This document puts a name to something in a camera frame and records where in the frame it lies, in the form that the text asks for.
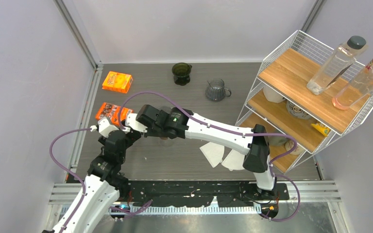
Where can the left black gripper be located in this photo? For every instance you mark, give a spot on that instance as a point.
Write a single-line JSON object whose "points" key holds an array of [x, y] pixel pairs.
{"points": [[131, 137]]}

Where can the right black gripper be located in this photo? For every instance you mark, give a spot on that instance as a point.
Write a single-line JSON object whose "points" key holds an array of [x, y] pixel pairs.
{"points": [[149, 133]]}

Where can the glass carafe with leather collar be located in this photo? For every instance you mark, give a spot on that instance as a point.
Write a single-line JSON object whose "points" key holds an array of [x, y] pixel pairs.
{"points": [[165, 142]]}

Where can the white paper coffee filter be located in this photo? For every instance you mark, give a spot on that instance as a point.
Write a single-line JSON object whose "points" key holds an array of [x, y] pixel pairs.
{"points": [[213, 153]]}

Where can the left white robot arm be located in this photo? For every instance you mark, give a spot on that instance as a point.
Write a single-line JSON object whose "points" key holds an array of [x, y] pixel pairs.
{"points": [[103, 185]]}

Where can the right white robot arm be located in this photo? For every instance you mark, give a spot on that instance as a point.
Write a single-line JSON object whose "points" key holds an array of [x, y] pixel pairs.
{"points": [[252, 143]]}

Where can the dark green glass dripper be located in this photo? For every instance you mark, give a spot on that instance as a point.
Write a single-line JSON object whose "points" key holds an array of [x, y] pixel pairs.
{"points": [[181, 73]]}

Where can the orange razor box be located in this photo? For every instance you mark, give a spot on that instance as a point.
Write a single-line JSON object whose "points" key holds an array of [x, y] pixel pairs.
{"points": [[111, 111]]}

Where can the orange box upper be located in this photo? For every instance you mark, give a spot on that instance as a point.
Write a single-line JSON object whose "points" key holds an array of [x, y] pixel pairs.
{"points": [[117, 82]]}

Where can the grey glass pitcher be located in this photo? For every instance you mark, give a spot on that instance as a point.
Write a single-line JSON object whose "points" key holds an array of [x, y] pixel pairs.
{"points": [[216, 90]]}

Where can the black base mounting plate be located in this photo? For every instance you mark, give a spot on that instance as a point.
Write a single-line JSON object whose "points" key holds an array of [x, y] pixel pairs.
{"points": [[200, 193]]}

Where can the white ceramic cup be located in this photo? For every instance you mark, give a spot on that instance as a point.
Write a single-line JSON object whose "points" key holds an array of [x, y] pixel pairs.
{"points": [[272, 96]]}

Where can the grey green cylinder lower shelf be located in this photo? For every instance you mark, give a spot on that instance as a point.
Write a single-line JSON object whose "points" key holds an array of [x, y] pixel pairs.
{"points": [[277, 141]]}

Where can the patterned ceramic bowl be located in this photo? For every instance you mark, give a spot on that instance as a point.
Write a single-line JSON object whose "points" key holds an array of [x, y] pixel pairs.
{"points": [[297, 112]]}

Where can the yellow snack packet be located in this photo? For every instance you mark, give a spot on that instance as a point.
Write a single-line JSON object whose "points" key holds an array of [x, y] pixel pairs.
{"points": [[321, 128]]}

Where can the clear bottle grey cap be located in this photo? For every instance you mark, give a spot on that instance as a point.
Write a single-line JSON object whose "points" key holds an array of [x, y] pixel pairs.
{"points": [[339, 61]]}

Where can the pink liquid bottle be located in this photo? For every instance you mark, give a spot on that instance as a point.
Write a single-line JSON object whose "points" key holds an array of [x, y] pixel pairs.
{"points": [[356, 89]]}

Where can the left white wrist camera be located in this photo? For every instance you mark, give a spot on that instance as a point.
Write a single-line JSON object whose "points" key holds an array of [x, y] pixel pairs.
{"points": [[104, 127]]}

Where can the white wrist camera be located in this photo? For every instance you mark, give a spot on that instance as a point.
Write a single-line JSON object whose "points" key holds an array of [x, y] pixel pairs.
{"points": [[104, 127], [132, 124]]}

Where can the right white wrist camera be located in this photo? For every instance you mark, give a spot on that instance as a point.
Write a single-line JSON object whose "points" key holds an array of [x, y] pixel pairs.
{"points": [[132, 124]]}

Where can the white wire wooden shelf rack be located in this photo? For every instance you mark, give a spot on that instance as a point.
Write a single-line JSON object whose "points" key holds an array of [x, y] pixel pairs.
{"points": [[287, 70]]}

